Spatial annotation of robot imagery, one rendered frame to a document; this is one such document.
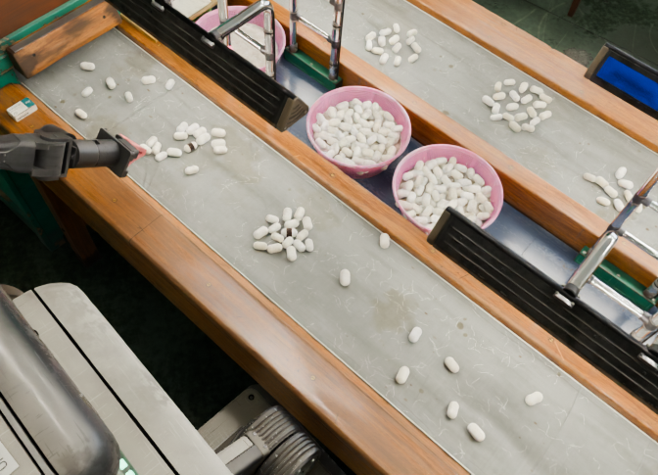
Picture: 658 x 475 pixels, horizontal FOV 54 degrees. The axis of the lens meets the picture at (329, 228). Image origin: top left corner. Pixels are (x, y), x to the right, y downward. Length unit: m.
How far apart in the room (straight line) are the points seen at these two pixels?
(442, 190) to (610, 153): 0.47
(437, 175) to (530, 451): 0.67
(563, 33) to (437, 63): 1.50
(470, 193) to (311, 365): 0.59
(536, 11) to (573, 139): 1.64
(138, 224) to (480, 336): 0.79
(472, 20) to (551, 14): 1.42
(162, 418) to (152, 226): 0.94
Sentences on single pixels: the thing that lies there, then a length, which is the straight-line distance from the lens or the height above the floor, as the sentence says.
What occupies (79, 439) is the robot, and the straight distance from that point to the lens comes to 0.40.
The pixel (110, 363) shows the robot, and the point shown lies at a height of 1.45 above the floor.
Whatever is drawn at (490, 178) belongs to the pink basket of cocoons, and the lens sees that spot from 1.63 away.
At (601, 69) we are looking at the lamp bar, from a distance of 1.49.
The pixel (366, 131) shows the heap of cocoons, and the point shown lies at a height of 0.74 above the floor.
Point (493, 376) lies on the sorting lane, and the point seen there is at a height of 0.74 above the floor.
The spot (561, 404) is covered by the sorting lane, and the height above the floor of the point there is 0.74.
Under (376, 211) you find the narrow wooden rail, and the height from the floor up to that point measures 0.76.
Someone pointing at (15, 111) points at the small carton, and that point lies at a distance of 1.76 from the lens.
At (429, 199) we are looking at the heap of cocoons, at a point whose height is 0.74.
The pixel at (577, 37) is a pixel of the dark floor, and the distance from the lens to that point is 3.31.
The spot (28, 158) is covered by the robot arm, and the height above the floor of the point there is 1.05.
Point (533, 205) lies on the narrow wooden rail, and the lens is 1.65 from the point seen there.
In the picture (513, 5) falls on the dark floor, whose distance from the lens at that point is 3.37.
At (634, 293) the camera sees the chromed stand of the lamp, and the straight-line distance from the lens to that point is 1.65.
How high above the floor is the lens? 2.01
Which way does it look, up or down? 58 degrees down
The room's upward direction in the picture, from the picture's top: 6 degrees clockwise
